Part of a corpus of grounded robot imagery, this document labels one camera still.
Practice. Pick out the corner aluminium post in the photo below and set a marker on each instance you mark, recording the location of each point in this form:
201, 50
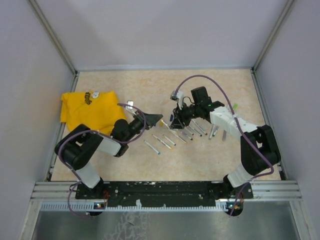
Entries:
273, 34
34, 5

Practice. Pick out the purple grey marker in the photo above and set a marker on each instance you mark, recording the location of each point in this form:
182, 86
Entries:
224, 136

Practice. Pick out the magenta capped white marker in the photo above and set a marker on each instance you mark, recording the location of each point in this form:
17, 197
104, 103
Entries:
200, 128

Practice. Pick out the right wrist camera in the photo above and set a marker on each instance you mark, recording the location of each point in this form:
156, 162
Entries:
178, 96

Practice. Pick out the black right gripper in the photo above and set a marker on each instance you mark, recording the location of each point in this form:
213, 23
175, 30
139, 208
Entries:
180, 114

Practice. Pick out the black eraser-cap white marker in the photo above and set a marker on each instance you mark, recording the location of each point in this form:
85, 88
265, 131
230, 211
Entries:
189, 131

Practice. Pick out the left corner aluminium post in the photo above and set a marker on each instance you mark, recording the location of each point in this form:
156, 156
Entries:
34, 5

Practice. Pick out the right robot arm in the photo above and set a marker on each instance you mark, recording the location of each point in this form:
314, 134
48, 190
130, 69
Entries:
258, 147

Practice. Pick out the blue eraser-cap white marker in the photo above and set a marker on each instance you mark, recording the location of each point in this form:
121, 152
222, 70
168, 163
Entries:
171, 141

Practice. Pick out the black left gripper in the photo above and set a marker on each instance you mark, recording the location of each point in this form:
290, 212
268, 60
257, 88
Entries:
148, 120

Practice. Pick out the navy capped white marker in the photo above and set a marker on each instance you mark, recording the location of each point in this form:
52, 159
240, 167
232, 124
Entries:
195, 130

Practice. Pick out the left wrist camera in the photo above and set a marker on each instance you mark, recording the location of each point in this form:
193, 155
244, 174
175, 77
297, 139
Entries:
130, 105

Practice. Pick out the dark blue capped marker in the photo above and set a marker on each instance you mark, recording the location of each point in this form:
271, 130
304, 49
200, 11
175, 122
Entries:
186, 135

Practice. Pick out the yellow capped slim marker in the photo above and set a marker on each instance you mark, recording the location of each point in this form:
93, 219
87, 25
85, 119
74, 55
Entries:
166, 124

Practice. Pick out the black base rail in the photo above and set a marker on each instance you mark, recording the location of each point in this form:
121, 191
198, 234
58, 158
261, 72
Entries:
155, 194

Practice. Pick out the right corner aluminium post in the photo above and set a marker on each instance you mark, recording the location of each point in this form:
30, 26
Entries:
273, 34

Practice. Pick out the yellow t-shirt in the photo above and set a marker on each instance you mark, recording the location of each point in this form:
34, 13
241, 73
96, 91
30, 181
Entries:
97, 110

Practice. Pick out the dark green capped marker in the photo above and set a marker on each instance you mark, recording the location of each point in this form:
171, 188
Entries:
215, 131

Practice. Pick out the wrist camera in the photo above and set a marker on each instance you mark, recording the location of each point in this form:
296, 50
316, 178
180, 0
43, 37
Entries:
178, 96
130, 105

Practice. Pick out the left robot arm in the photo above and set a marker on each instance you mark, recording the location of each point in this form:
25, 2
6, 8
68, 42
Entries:
77, 148

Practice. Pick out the yellow capped clear pen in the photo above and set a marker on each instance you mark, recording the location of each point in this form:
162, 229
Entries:
180, 138

